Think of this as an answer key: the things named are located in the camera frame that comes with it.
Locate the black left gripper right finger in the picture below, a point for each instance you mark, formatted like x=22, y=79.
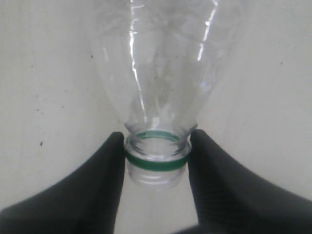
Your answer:
x=231, y=199

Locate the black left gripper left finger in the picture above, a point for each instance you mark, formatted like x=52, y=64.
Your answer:
x=85, y=202

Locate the clear plastic bottle green label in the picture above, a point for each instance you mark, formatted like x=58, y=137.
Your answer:
x=159, y=60

